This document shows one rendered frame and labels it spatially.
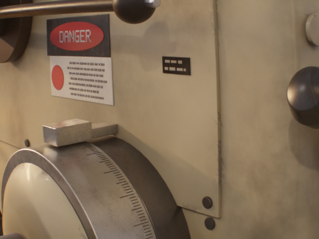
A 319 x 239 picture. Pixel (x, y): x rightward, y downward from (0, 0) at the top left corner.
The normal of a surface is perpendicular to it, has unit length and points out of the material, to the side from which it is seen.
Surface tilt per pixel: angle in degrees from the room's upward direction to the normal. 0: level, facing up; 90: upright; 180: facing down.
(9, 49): 90
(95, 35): 90
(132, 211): 55
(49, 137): 90
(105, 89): 90
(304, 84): 60
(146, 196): 49
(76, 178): 33
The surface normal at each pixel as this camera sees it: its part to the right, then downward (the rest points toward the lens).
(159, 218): 0.58, -0.33
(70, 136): 0.66, 0.11
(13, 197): -0.75, -0.36
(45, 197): -0.54, -0.29
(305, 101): -0.66, 0.01
